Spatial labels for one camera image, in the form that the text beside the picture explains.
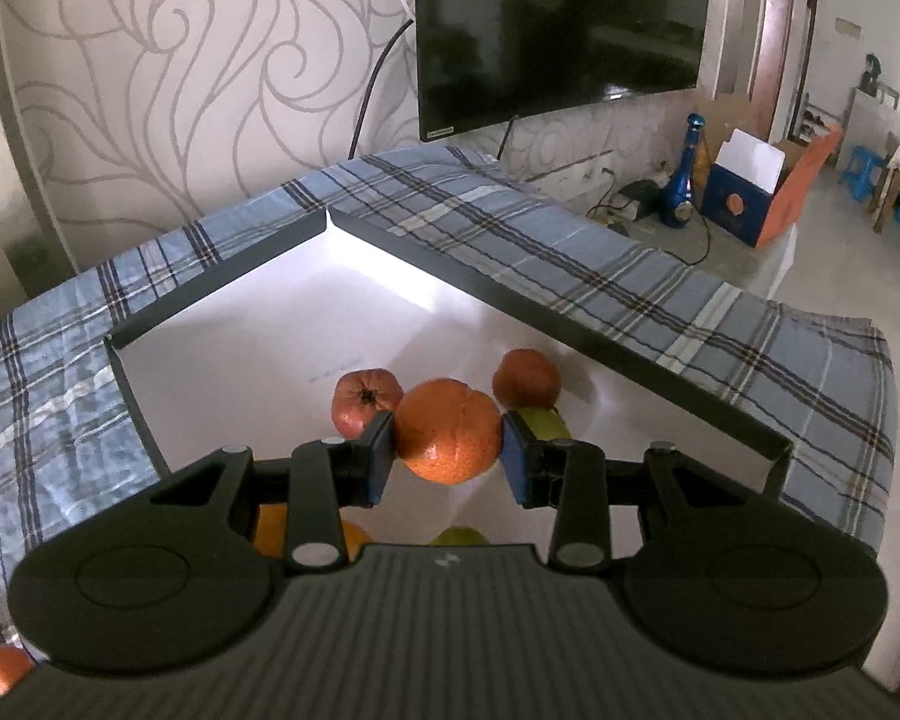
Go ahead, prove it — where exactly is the green mango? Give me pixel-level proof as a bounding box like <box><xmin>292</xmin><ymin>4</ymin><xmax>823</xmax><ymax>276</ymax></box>
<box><xmin>429</xmin><ymin>526</ymin><xmax>492</xmax><ymax>548</ymax></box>
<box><xmin>516</xmin><ymin>405</ymin><xmax>574</xmax><ymax>442</ymax></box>

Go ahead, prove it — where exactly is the white box with dark rim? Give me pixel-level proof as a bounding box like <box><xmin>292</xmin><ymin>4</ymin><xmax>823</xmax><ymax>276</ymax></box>
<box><xmin>103</xmin><ymin>208</ymin><xmax>796</xmax><ymax>550</ymax></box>

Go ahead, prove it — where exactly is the black floor cable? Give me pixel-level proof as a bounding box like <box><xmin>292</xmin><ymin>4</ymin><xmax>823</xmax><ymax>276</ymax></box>
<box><xmin>589</xmin><ymin>195</ymin><xmax>715</xmax><ymax>268</ymax></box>

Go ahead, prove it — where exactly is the thick black television cable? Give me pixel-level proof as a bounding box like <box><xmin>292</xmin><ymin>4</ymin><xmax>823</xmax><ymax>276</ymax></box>
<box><xmin>349</xmin><ymin>15</ymin><xmax>418</xmax><ymax>160</ymax></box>

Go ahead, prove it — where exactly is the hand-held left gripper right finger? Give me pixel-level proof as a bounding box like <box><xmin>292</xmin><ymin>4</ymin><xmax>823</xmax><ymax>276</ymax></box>
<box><xmin>499</xmin><ymin>411</ymin><xmax>772</xmax><ymax>569</ymax></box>

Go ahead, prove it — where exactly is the blue glass bottle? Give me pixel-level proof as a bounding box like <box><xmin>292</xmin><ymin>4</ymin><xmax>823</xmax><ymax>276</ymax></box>
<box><xmin>661</xmin><ymin>112</ymin><xmax>710</xmax><ymax>230</ymax></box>

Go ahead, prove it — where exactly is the red apple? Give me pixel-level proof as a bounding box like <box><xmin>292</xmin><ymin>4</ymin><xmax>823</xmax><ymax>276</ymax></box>
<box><xmin>331</xmin><ymin>367</ymin><xmax>405</xmax><ymax>440</ymax></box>

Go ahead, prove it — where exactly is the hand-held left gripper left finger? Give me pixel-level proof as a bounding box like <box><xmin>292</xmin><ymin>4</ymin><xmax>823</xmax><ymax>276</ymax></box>
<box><xmin>150</xmin><ymin>411</ymin><xmax>398</xmax><ymax>569</ymax></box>

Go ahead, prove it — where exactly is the wooden door frame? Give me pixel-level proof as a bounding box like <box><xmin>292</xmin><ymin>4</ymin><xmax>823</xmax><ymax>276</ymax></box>
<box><xmin>746</xmin><ymin>0</ymin><xmax>798</xmax><ymax>145</ymax></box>

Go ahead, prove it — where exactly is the small dark orange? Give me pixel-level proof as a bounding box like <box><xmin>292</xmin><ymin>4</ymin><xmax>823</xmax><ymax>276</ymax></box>
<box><xmin>491</xmin><ymin>349</ymin><xmax>562</xmax><ymax>412</ymax></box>

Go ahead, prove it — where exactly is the blue and orange carton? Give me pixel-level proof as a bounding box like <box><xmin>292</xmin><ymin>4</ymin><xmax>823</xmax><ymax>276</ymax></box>
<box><xmin>701</xmin><ymin>124</ymin><xmax>845</xmax><ymax>250</ymax></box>

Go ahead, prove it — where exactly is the black wall television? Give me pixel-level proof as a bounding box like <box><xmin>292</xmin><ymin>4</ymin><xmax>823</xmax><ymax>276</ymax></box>
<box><xmin>414</xmin><ymin>0</ymin><xmax>716</xmax><ymax>143</ymax></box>

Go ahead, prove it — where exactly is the white cabinet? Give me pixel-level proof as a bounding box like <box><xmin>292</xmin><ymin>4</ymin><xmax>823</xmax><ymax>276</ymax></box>
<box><xmin>844</xmin><ymin>86</ymin><xmax>900</xmax><ymax>167</ymax></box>

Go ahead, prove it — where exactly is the large orange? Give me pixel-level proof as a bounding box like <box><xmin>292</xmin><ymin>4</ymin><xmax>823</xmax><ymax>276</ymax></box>
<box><xmin>394</xmin><ymin>379</ymin><xmax>505</xmax><ymax>486</ymax></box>

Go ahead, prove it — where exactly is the blue plaid blanket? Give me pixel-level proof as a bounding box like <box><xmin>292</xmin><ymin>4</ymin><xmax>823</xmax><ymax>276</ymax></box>
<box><xmin>0</xmin><ymin>146</ymin><xmax>896</xmax><ymax>653</ymax></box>

